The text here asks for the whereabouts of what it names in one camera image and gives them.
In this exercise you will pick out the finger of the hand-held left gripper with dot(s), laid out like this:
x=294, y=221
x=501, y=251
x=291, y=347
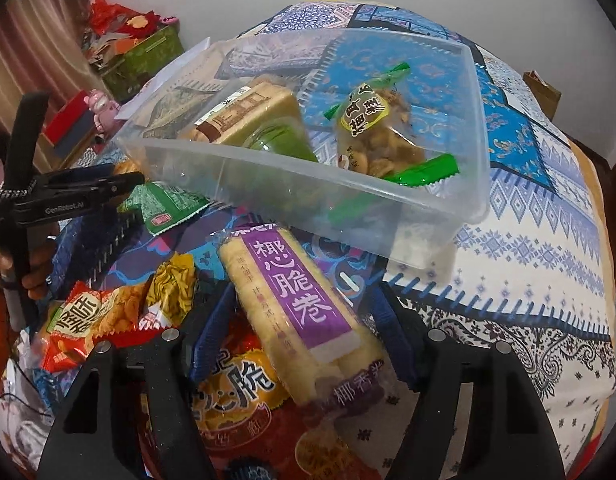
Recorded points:
x=103, y=187
x=119, y=242

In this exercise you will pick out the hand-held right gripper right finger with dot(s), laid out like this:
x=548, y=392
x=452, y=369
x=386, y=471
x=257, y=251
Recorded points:
x=395, y=335

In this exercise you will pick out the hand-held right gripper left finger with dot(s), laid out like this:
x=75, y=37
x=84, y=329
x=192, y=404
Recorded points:
x=213, y=332

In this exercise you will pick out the purple label wafer roll packet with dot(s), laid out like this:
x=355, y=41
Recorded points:
x=293, y=300

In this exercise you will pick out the clear plastic container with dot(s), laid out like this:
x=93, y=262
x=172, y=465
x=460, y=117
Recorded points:
x=298, y=195

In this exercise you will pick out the person's left hand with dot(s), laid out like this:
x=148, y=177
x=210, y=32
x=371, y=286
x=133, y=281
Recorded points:
x=35, y=260

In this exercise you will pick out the red box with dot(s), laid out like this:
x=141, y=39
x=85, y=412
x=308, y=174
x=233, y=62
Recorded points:
x=70, y=122

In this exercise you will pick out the green snack packet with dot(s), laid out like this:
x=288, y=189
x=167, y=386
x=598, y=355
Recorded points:
x=168, y=205

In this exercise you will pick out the yellow red snack packet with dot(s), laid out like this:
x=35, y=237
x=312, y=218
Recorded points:
x=173, y=285

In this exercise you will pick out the pink toy figure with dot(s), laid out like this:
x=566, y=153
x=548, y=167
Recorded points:
x=104, y=110

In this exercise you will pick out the red orange snack packet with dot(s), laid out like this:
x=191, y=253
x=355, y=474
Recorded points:
x=88, y=320

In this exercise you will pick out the large red snack bag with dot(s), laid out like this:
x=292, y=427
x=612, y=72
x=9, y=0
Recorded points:
x=248, y=415

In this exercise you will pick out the striped curtain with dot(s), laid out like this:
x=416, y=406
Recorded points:
x=33, y=50

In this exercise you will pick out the beige flat paper packet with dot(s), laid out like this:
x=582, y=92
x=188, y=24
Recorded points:
x=183, y=90

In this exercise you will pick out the green tin box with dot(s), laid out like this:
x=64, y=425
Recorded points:
x=143, y=60

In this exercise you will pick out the patterned patchwork cloth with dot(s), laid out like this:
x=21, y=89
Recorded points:
x=512, y=240

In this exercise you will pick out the brown label wafer roll packet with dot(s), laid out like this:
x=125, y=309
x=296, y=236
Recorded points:
x=248, y=110

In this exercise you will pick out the red paper decoration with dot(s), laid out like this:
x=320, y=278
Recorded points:
x=123, y=15

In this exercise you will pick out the green-ended nut snack packet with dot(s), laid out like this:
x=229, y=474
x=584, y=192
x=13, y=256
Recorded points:
x=382, y=130

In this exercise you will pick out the white plastic bag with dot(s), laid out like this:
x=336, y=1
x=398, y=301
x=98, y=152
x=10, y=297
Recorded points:
x=15, y=435

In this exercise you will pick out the dark wooden furniture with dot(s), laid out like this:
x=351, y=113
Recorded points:
x=600, y=152

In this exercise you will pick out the brown cardboard box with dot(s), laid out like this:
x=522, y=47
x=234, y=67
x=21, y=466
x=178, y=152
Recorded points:
x=543, y=91

